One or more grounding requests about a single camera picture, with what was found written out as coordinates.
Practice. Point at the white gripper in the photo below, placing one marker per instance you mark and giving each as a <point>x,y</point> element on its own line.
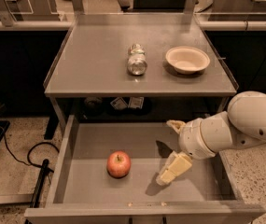
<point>190,137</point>

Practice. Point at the red apple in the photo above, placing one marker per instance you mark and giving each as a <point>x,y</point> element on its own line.
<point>118,164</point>

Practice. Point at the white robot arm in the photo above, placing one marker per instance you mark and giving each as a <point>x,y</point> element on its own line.
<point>242,125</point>

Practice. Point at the grey open drawer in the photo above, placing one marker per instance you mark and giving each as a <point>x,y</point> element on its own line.
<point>83,192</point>

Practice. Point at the dark round object under counter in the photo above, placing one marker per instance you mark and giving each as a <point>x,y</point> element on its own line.
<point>93,104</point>

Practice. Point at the grey counter cabinet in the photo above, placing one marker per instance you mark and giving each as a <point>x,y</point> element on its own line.
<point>124,55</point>

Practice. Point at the white label card right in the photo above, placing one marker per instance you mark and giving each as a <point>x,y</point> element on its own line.
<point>136,102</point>

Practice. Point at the white label card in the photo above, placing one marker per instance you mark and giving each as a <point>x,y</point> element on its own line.
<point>119,103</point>
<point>136,102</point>

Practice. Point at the white label card left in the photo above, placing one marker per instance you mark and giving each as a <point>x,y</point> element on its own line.
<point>119,103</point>

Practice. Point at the white paper bowl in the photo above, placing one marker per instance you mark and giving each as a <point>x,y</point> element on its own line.
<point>187,60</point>

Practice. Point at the silver crushed soda can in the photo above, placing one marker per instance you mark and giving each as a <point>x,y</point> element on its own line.
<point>137,63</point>

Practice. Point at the black bar on floor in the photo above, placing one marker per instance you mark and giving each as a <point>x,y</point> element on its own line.
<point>34,203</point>

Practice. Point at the white horizontal rail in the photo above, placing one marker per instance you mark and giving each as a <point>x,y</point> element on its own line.
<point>37,26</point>

